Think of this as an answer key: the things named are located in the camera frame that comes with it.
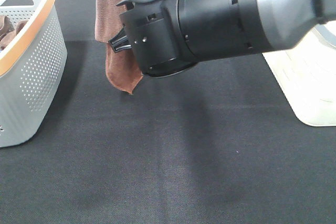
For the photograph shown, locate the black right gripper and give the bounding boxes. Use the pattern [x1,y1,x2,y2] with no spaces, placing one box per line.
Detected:
[108,27,131,52]

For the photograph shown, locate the brown towel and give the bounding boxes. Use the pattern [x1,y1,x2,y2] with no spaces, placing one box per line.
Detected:
[94,0,144,95]

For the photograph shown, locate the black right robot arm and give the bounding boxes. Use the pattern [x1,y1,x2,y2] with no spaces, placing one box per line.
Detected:
[109,0,335,78]

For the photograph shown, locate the grey perforated laundry basket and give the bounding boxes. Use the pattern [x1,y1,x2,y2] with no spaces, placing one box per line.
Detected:
[1,0,67,147]

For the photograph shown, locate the brown towels in basket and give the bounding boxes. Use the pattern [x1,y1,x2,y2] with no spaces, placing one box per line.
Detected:
[1,15,27,51]

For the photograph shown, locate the black fabric table cover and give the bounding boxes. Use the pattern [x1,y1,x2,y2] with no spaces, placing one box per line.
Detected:
[1,0,335,223]

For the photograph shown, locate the white plastic storage bin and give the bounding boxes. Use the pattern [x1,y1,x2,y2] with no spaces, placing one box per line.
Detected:
[263,22,335,127]

